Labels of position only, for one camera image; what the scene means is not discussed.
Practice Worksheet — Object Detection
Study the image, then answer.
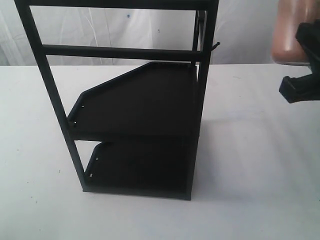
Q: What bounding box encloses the black metal shelf rack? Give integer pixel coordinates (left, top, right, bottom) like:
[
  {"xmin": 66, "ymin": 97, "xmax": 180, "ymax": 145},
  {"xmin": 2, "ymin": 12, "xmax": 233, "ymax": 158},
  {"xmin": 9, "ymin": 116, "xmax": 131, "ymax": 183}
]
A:
[{"xmin": 15, "ymin": 0, "xmax": 219, "ymax": 201}]

